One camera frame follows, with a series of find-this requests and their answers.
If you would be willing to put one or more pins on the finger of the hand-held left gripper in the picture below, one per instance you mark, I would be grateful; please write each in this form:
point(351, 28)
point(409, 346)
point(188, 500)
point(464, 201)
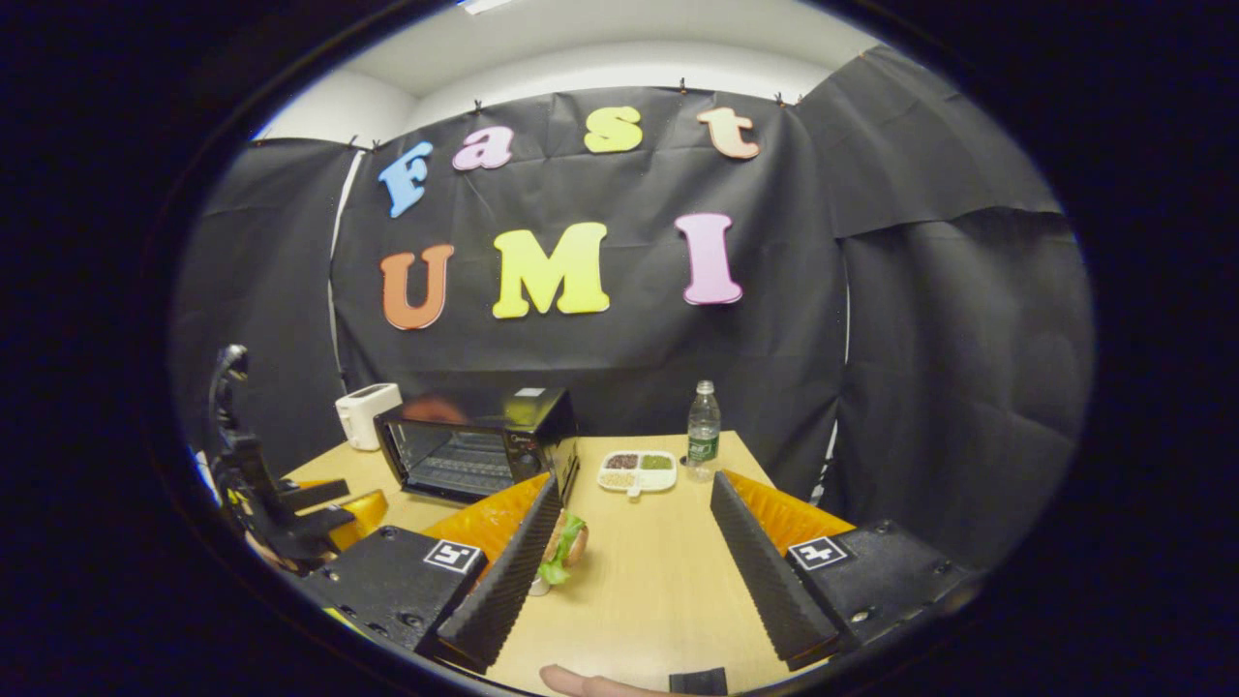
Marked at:
point(353, 518)
point(315, 494)

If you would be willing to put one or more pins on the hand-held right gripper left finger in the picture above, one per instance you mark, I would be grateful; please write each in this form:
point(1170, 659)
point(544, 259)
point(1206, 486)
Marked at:
point(511, 576)

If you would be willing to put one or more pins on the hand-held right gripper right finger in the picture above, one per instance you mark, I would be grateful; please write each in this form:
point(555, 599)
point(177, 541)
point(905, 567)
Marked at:
point(765, 571)

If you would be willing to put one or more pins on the lettuce sandwich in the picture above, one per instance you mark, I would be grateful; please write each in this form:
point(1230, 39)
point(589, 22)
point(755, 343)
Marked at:
point(566, 547)

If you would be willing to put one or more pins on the black electric oven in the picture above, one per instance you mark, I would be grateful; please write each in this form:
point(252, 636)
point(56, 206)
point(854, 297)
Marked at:
point(542, 426)

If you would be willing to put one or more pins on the white rectangular tray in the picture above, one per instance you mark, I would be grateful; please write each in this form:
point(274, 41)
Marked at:
point(539, 586)

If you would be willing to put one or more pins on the white toaster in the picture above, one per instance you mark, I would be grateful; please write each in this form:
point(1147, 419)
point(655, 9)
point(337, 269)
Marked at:
point(363, 416)

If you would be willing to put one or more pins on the clear plastic water bottle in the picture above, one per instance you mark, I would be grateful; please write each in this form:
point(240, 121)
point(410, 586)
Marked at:
point(704, 436)

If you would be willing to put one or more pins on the white divided snack dish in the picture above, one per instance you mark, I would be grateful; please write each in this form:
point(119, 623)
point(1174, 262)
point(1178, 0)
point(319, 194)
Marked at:
point(637, 472)

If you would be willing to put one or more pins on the black backdrop cloth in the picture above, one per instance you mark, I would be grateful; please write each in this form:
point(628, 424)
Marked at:
point(619, 358)

